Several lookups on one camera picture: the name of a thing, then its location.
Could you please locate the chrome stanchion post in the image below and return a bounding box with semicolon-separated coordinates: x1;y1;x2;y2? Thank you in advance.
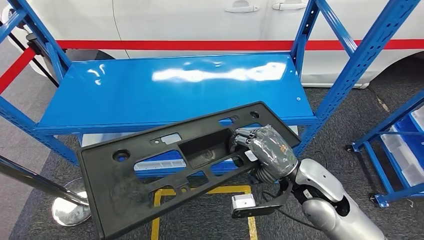
0;154;93;228

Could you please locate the blue metal shelf rack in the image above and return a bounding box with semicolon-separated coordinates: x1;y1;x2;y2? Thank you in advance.
0;0;422;167

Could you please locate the blue plastic bin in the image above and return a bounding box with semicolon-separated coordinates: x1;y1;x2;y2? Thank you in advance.
394;112;424;163

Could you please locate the red barrier belt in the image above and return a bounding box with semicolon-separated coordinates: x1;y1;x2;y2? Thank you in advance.
0;47;37;95

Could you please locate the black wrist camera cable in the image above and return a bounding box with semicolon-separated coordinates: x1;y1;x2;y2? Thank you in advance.
261;190;320;231

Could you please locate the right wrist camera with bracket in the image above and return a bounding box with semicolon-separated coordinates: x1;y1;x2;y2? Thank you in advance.
230;180;294;220

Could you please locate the white car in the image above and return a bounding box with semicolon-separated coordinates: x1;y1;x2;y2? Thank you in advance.
1;0;424;90

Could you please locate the blue wheeled bin rack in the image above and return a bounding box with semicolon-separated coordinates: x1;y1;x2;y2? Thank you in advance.
345;89;424;209

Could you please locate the black plastic panel part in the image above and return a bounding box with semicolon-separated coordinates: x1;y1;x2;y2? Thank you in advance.
76;100;302;240

